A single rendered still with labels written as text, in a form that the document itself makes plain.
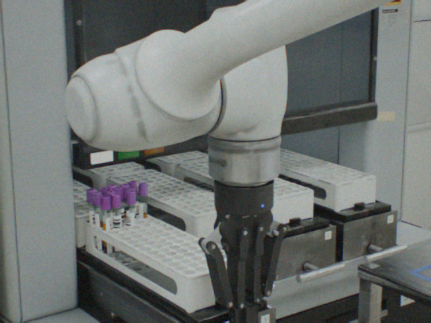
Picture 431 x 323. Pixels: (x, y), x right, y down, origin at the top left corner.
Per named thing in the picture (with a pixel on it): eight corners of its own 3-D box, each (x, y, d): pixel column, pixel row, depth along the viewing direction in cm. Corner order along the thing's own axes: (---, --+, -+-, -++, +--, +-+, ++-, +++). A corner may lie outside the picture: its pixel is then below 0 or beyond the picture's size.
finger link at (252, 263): (237, 218, 115) (246, 215, 116) (239, 298, 118) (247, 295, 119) (256, 225, 112) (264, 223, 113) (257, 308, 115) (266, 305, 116)
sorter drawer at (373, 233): (141, 179, 212) (140, 142, 209) (189, 169, 219) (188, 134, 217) (359, 270, 154) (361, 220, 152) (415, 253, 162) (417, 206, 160)
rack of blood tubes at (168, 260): (83, 258, 141) (82, 221, 140) (138, 245, 147) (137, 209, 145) (189, 322, 118) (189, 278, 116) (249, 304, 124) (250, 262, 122)
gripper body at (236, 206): (252, 167, 117) (252, 233, 119) (199, 177, 112) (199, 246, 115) (289, 179, 111) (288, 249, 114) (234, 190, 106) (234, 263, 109)
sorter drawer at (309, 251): (83, 190, 203) (81, 151, 201) (136, 180, 211) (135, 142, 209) (291, 290, 146) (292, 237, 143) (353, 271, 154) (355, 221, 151)
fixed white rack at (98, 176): (34, 173, 191) (31, 145, 189) (76, 166, 197) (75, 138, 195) (101, 206, 168) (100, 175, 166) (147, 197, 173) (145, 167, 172)
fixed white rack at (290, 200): (174, 195, 175) (174, 164, 173) (215, 186, 180) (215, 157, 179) (270, 235, 151) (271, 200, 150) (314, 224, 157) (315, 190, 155)
